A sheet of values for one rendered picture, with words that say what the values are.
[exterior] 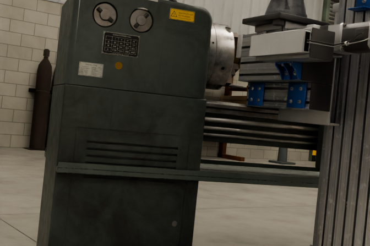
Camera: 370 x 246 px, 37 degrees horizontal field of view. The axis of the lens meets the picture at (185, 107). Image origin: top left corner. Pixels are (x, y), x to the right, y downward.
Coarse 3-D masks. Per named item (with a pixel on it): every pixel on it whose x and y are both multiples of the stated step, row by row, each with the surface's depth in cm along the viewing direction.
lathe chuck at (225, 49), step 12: (216, 24) 256; (216, 36) 249; (228, 36) 251; (216, 48) 247; (228, 48) 249; (216, 60) 247; (228, 60) 249; (216, 72) 250; (228, 72) 251; (216, 84) 255
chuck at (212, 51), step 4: (212, 24) 254; (212, 28) 251; (212, 32) 249; (212, 36) 248; (212, 40) 247; (212, 44) 246; (216, 44) 247; (212, 48) 246; (212, 52) 246; (212, 56) 246; (212, 60) 247; (208, 64) 247; (212, 64) 247; (208, 68) 248; (212, 68) 248; (208, 72) 249; (208, 76) 250; (208, 80) 252
